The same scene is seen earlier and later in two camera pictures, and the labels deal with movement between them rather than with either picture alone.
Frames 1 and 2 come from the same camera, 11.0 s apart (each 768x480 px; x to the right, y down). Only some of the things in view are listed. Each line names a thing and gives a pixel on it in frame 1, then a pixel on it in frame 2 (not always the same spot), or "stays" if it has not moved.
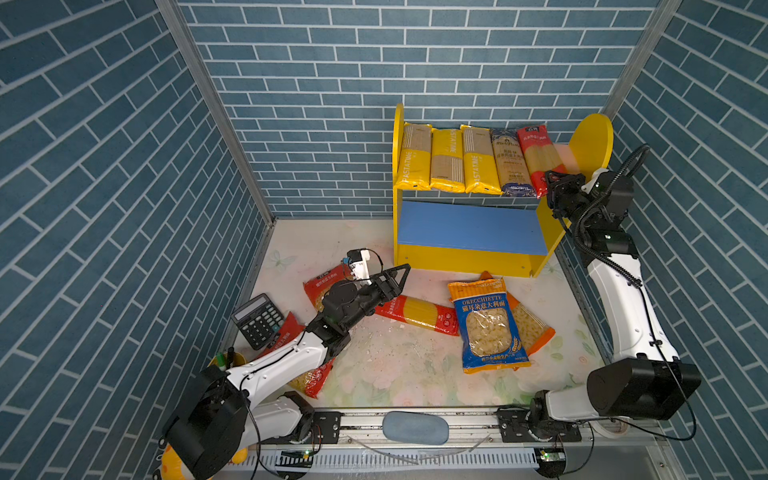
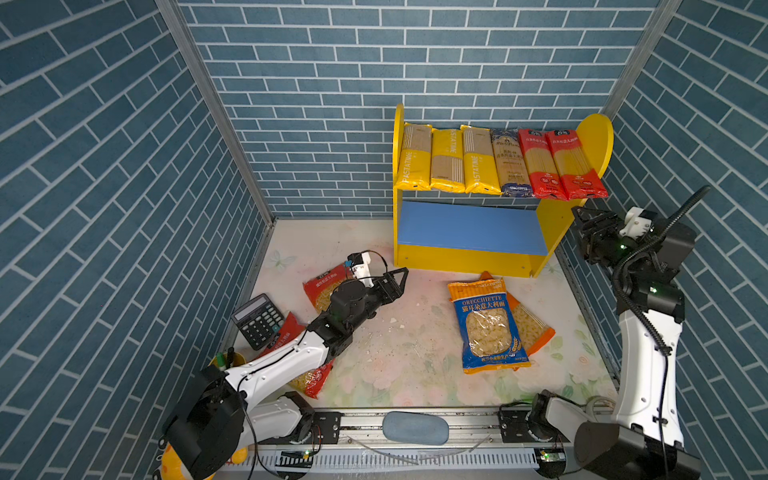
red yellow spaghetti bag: x=417 y=311 to x=579 y=179
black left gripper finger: x=392 y=291 stays
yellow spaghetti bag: x=481 y=173 stays
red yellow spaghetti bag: x=541 y=156 stays
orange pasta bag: x=535 y=334 stays
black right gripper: x=556 y=188 to x=612 y=225
